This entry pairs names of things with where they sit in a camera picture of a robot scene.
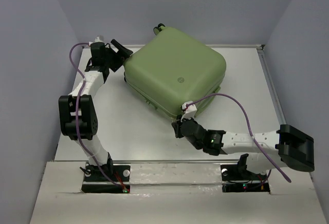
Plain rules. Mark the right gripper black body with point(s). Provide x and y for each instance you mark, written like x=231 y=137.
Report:
x=178 y=133

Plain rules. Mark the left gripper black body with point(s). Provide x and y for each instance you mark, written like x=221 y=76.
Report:
x=113 y=60

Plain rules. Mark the green suitcase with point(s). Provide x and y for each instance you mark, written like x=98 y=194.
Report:
x=174 y=68

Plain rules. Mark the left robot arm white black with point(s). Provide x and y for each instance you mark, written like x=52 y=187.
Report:
x=78 y=118

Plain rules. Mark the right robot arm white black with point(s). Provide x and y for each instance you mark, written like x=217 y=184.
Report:
x=286 y=147

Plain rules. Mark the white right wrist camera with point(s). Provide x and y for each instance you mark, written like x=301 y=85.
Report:
x=189 y=110

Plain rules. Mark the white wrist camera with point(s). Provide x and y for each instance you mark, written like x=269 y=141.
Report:
x=98 y=39
x=189 y=110

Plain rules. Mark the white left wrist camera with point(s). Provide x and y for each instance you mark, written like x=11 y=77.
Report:
x=98 y=39

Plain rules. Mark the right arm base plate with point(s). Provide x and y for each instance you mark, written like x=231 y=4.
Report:
x=235 y=181

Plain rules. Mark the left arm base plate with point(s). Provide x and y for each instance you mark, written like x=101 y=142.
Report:
x=95 y=182

